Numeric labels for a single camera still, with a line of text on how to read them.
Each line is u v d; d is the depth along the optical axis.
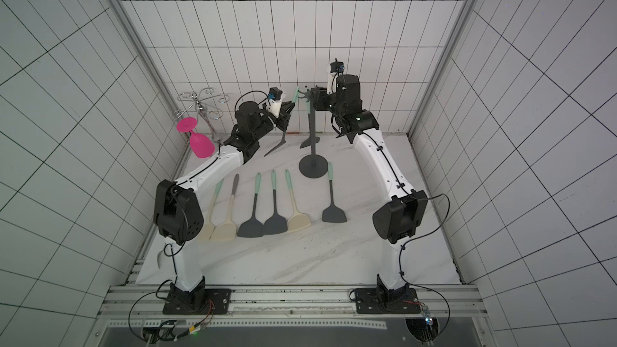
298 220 0.90
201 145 0.95
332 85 0.64
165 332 1.07
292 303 0.75
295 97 0.79
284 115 0.74
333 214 0.91
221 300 0.72
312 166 1.07
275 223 0.90
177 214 0.50
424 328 0.71
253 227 0.86
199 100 0.92
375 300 0.72
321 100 0.68
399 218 0.57
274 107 0.72
